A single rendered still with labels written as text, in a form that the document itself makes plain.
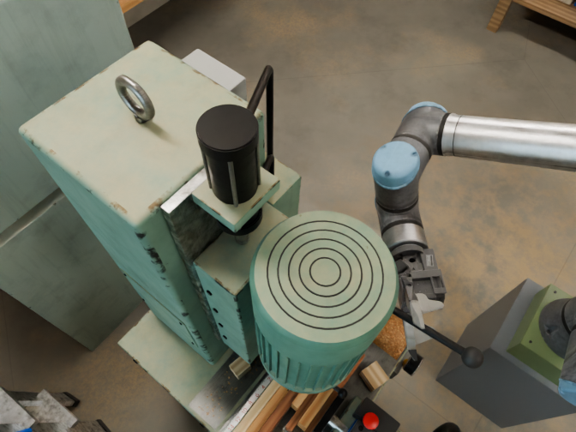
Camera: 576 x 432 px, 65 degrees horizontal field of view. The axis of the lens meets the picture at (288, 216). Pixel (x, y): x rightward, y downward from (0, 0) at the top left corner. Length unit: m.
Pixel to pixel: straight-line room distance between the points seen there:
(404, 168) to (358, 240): 0.36
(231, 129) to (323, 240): 0.19
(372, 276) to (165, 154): 0.28
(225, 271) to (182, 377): 0.61
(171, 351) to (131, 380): 0.87
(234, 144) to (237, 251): 0.24
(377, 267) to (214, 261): 0.22
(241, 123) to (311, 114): 2.23
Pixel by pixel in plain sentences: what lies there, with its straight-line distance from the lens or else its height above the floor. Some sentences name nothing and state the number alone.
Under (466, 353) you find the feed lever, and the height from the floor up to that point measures 1.21.
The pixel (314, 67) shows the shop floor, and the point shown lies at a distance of 2.95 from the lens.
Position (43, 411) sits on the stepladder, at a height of 0.27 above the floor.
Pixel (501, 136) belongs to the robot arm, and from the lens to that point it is 0.95.
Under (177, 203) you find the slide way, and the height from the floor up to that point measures 1.52.
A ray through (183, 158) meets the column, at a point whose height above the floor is 1.52.
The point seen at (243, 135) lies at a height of 1.62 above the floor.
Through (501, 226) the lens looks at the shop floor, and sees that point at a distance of 2.50.
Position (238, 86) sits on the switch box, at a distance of 0.69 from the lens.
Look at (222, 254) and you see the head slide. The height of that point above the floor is 1.38.
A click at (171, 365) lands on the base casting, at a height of 0.80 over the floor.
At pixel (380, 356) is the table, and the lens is 1.10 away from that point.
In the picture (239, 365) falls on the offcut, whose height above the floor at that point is 0.84.
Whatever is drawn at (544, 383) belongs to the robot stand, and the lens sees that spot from 1.63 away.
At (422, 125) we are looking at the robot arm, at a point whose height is 1.25.
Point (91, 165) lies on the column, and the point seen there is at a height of 1.52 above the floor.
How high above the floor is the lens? 1.95
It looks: 60 degrees down
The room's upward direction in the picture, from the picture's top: 3 degrees clockwise
